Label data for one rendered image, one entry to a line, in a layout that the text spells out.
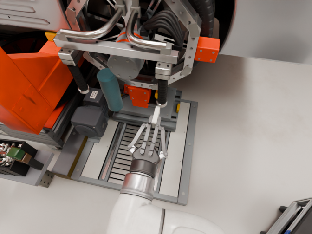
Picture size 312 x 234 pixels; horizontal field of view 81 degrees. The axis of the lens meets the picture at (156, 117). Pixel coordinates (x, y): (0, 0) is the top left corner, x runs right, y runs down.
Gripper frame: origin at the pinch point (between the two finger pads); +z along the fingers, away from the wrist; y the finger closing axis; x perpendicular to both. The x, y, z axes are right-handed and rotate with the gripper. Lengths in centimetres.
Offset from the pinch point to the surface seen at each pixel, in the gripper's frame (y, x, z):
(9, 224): -86, -83, -48
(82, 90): -33.8, -6.4, 10.3
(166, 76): 1.4, 9.1, 10.6
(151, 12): -10.9, 11.5, 43.0
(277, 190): 85, -83, 9
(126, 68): -15.6, 2.4, 18.1
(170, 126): 3, -66, 35
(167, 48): 0.6, 17.4, 13.7
